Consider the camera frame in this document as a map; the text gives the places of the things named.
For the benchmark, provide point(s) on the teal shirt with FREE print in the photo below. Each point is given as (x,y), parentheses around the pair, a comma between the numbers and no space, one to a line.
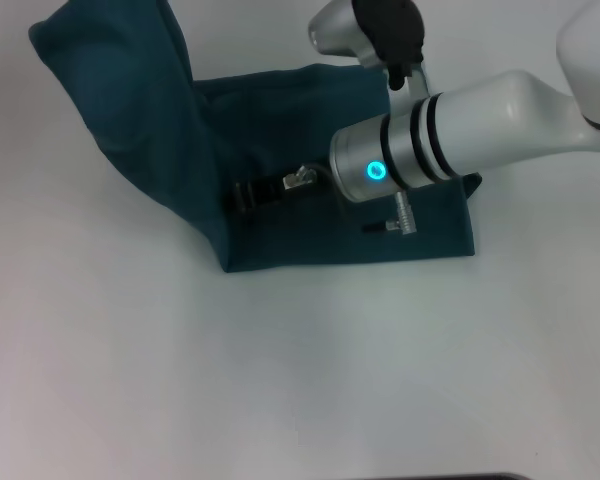
(130,100)

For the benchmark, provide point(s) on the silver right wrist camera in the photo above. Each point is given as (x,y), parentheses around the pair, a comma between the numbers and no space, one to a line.
(340,30)

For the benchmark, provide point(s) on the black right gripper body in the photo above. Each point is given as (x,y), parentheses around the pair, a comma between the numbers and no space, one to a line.
(260,195)

